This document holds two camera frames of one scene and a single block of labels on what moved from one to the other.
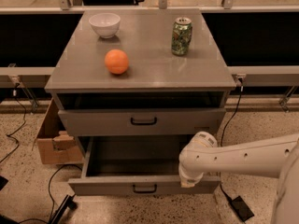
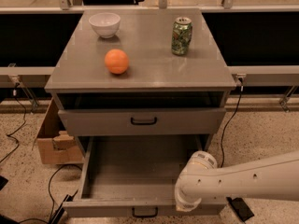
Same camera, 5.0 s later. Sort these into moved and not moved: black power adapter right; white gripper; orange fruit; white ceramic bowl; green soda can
Moved: white gripper
Not moved: green soda can; orange fruit; white ceramic bowl; black power adapter right
